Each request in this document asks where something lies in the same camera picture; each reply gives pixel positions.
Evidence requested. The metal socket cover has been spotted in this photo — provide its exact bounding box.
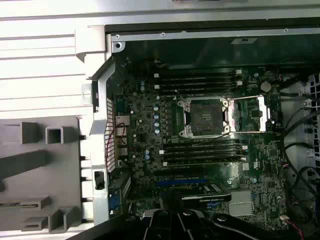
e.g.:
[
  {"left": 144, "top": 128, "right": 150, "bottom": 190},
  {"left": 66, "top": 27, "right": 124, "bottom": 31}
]
[{"left": 225, "top": 94, "right": 273, "bottom": 134}]

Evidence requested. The silver finned heatsink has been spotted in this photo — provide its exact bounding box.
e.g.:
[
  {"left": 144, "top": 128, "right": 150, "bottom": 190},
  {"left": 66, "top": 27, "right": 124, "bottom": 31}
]
[{"left": 227, "top": 190, "right": 255, "bottom": 218}]

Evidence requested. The round coin battery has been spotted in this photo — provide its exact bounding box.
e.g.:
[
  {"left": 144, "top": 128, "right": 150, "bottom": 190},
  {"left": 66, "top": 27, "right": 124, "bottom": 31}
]
[{"left": 259, "top": 80, "right": 272, "bottom": 92}]

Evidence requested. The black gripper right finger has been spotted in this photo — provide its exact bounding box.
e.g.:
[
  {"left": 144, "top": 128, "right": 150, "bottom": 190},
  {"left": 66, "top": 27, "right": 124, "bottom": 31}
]
[{"left": 177, "top": 209, "right": 304, "bottom": 240}]

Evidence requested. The CPU socket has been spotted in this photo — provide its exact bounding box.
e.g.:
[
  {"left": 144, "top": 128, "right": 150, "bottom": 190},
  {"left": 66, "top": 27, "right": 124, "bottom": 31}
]
[{"left": 176, "top": 95, "right": 231, "bottom": 140}]

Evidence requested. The green motherboard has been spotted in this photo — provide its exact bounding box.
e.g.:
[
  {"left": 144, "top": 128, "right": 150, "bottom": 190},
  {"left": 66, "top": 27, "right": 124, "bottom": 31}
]
[{"left": 112, "top": 66, "right": 288, "bottom": 226}]

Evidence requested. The blue expansion slot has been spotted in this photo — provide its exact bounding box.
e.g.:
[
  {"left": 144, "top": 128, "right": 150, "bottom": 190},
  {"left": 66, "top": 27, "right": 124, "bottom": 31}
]
[{"left": 154, "top": 178, "right": 209, "bottom": 186}]

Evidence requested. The black expansion slot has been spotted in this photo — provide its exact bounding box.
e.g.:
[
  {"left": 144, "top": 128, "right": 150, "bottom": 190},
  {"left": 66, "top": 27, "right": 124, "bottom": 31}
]
[{"left": 151, "top": 167, "right": 206, "bottom": 176}]

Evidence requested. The thin metal locking lever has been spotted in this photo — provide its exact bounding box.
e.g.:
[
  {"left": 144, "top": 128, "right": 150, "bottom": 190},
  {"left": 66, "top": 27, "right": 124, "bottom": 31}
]
[
  {"left": 174, "top": 89, "right": 186, "bottom": 102},
  {"left": 188, "top": 132, "right": 232, "bottom": 140}
]

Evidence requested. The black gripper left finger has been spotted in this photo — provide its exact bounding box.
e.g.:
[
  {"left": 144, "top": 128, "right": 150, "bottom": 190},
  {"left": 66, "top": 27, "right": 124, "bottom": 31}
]
[{"left": 71, "top": 209, "right": 179, "bottom": 240}]

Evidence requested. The black RAM slot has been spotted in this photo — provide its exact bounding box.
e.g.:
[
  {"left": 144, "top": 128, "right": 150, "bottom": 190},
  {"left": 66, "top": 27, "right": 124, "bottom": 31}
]
[
  {"left": 159, "top": 158, "right": 248, "bottom": 167},
  {"left": 159, "top": 152, "right": 248, "bottom": 159},
  {"left": 159, "top": 140, "right": 248, "bottom": 147},
  {"left": 154, "top": 71, "right": 243, "bottom": 78},
  {"left": 159, "top": 146, "right": 248, "bottom": 153},
  {"left": 154, "top": 88, "right": 243, "bottom": 95},
  {"left": 154, "top": 77, "right": 243, "bottom": 83},
  {"left": 154, "top": 82, "right": 243, "bottom": 89}
]

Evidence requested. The black and silver PC case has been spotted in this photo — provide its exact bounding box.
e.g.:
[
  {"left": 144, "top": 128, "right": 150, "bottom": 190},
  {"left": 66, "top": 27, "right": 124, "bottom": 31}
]
[{"left": 74, "top": 23, "right": 320, "bottom": 240}]

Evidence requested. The black graphics card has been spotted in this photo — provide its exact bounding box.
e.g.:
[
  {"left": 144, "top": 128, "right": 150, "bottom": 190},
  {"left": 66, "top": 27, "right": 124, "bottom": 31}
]
[{"left": 181, "top": 183, "right": 233, "bottom": 204}]

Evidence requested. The green RAM stick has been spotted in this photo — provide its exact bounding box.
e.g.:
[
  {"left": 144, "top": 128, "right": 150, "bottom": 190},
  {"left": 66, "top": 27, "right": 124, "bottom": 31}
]
[{"left": 0, "top": 202, "right": 38, "bottom": 208}]

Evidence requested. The grey parts rack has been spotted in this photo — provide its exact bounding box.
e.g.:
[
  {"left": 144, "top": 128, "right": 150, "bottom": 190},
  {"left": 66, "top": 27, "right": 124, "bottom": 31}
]
[{"left": 0, "top": 116, "right": 85, "bottom": 235}]

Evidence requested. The silver metal drive cage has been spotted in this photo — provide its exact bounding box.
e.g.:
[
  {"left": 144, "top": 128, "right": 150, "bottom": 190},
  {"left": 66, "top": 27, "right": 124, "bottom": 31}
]
[{"left": 279, "top": 72, "right": 320, "bottom": 163}]

